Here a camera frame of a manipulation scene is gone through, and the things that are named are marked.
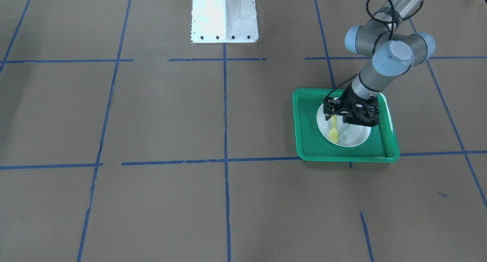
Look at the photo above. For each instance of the white round plate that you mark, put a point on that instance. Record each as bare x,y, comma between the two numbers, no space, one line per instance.
349,135

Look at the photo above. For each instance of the green plastic tray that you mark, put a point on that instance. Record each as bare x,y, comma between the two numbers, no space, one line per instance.
312,144

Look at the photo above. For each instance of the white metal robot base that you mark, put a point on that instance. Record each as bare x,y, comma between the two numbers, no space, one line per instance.
224,21

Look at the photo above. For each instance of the yellow plastic spoon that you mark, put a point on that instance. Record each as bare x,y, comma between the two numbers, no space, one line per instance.
333,132

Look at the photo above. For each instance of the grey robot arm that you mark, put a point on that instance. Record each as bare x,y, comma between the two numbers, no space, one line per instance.
392,55

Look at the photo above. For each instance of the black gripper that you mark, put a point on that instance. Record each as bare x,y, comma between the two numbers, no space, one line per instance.
347,101

